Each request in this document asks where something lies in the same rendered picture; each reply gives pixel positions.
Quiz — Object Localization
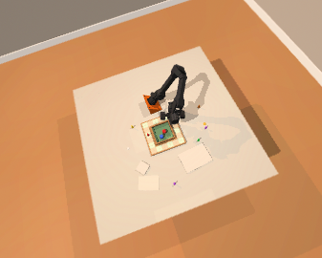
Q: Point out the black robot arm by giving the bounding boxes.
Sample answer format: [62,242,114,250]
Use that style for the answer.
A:
[147,64,187,125]

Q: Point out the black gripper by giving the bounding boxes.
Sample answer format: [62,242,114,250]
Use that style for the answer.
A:
[160,110,185,120]

